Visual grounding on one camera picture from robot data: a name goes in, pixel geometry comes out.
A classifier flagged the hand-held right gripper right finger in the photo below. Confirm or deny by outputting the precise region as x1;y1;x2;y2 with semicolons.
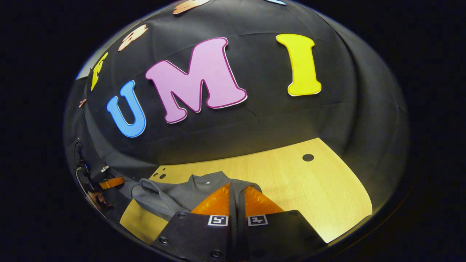
237;186;328;262

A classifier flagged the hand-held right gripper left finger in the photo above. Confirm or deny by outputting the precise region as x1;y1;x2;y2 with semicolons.
150;182;237;262

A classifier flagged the grey collared shirt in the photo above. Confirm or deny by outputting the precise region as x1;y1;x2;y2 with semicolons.
118;171;262;222

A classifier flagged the black backdrop cloth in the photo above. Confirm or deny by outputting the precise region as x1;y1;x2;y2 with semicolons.
64;0;410;219

